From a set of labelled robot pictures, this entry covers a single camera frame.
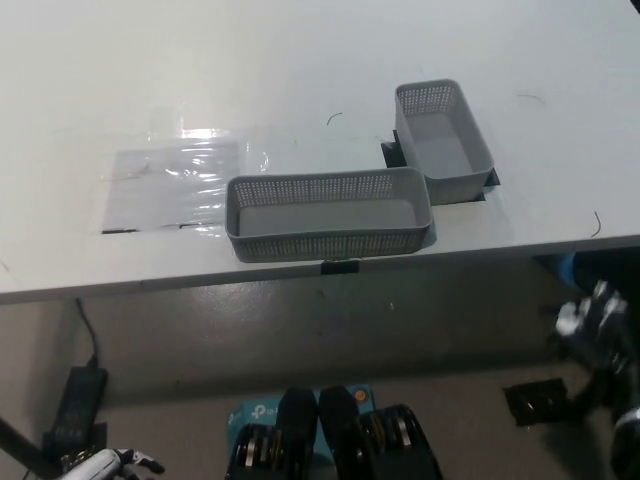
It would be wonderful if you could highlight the small grey perforated basket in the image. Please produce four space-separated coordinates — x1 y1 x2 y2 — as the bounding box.
394 78 496 206

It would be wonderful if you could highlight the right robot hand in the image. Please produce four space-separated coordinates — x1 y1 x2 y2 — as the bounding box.
547 279 632 369

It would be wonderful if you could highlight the clear plastic sheet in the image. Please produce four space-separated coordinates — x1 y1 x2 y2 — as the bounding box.
97 127 271 236

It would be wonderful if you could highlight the black tape strip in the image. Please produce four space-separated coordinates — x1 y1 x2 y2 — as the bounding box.
319 258 361 277

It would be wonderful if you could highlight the black adapter cable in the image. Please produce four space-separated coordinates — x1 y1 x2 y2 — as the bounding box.
74 298 100 369

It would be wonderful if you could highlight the black diagonal bar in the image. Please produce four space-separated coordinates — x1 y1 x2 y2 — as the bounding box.
0 413 59 479

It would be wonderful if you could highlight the black floor tape patch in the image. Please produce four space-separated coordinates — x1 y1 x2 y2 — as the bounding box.
503 378 569 427

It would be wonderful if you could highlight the black power adapter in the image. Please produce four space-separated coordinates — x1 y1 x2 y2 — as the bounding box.
52 366 109 444

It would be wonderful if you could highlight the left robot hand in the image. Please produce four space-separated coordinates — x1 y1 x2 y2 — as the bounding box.
58 447 166 480

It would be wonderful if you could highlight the teal router box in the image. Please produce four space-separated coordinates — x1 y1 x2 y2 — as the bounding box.
227 383 374 451

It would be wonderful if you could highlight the long grey perforated basket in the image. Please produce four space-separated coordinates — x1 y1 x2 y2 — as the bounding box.
224 167 434 265

